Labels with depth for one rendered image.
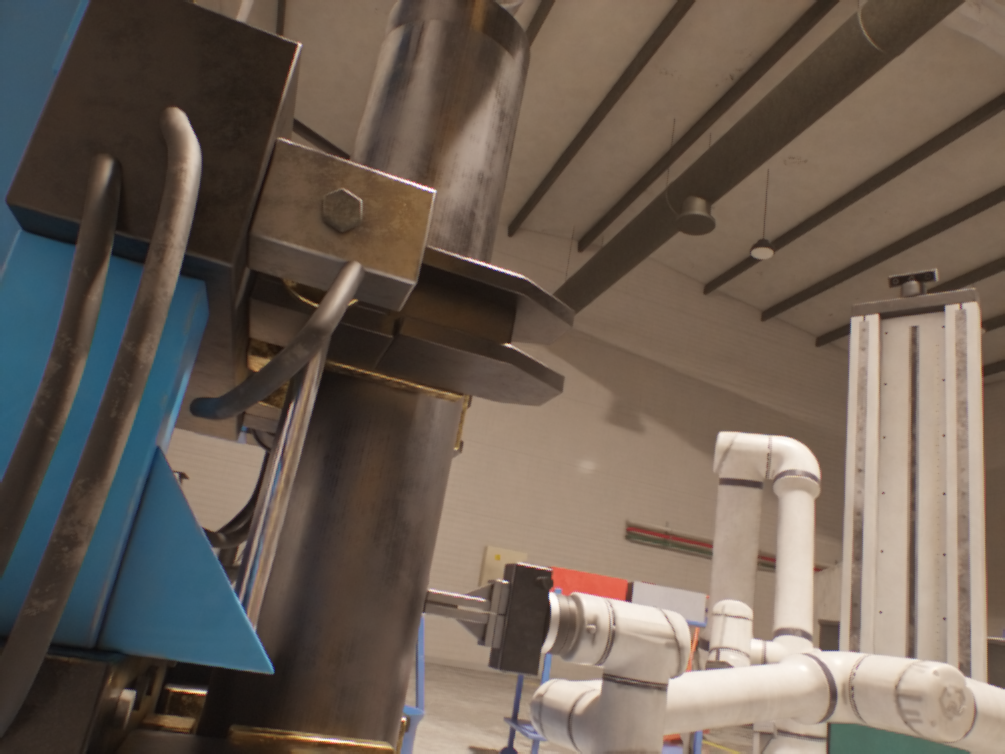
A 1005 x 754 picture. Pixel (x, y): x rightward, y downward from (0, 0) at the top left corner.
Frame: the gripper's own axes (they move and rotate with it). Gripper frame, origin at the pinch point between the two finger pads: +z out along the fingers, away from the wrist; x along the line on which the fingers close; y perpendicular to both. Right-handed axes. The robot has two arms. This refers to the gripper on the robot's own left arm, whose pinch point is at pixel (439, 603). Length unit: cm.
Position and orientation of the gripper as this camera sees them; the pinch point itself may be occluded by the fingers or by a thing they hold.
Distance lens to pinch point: 95.2
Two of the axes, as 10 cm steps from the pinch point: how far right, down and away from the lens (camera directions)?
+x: -1.6, 9.4, -2.9
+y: 3.5, -2.2, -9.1
